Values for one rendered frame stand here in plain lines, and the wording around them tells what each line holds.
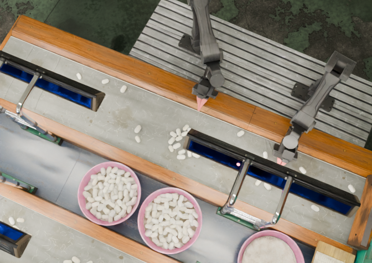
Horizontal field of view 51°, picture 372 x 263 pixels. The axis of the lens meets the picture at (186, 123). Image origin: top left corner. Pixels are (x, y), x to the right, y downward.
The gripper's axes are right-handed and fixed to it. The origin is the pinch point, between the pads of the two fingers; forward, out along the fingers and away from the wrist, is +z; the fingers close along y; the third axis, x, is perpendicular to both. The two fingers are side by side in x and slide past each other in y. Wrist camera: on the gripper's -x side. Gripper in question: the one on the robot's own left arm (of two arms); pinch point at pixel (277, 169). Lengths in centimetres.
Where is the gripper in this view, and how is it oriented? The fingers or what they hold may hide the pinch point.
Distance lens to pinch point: 170.6
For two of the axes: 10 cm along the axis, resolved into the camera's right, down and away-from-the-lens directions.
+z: -2.9, 8.6, 4.2
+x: 2.7, -3.5, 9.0
